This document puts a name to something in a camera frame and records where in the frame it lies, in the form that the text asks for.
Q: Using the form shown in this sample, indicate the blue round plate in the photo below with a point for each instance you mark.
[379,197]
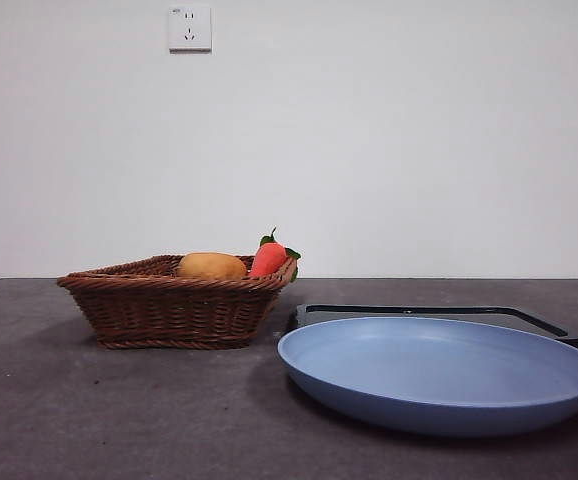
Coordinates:
[434,380]

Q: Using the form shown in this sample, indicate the orange-red carrot with green leaves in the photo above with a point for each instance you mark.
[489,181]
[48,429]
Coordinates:
[268,259]

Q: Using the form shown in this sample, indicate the yellow-brown potato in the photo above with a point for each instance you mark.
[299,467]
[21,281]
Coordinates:
[211,266]

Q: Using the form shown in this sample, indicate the brown wicker basket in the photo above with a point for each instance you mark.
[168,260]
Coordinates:
[169,310]

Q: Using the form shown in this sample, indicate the black rectangular tray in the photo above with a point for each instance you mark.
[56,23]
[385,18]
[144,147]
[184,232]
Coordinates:
[571,342]

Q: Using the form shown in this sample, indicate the white wall power socket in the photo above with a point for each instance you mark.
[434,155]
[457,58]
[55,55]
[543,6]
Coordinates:
[190,29]

